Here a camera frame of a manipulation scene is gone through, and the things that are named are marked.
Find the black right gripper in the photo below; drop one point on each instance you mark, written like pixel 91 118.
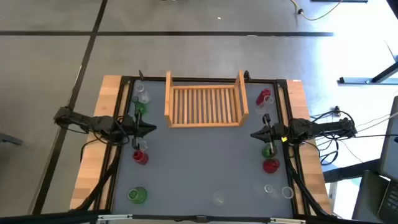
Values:
pixel 278 133

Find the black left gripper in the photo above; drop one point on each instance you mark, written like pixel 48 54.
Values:
pixel 133 128

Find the clear conical glass vase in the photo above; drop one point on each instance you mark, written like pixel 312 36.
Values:
pixel 143 145

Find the green slender glass vase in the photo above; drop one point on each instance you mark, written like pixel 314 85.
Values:
pixel 265 152

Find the clear ribbed round glass vase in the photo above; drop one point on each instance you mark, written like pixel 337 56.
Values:
pixel 144 97

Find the red round glass vase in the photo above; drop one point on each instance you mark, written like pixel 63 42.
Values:
pixel 271 166

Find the clear slender glass vase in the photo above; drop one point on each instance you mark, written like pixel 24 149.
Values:
pixel 268 100

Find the red ribbed glass vase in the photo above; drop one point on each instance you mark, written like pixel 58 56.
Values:
pixel 140 157
pixel 262 97

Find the green textured glass vase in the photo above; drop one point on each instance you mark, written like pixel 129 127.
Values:
pixel 138 196

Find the clear wavy glass vase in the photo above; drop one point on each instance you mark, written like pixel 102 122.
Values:
pixel 218 198

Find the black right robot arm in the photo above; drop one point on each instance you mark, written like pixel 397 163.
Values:
pixel 320 128

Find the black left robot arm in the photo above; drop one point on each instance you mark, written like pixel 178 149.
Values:
pixel 93 123

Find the wooden slatted shelf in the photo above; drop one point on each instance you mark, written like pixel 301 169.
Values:
pixel 205 125

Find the grey table mat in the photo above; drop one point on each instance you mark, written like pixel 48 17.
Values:
pixel 199 161

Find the black desk leg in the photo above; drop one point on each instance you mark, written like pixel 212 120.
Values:
pixel 351 171
pixel 357 80

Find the grey monitor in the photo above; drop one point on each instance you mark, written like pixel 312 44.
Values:
pixel 390 146

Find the grey furniture foot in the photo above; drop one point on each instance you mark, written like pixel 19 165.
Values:
pixel 9 139

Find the black keyboard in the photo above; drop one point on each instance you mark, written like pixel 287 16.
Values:
pixel 392 199

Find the black aluminium table frame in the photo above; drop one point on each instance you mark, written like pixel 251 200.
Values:
pixel 149 78

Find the black frame clamp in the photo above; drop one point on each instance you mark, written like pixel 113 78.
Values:
pixel 141 75
pixel 247 75

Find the silver aluminium bracket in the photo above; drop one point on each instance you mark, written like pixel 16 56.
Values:
pixel 287 220
pixel 115 216

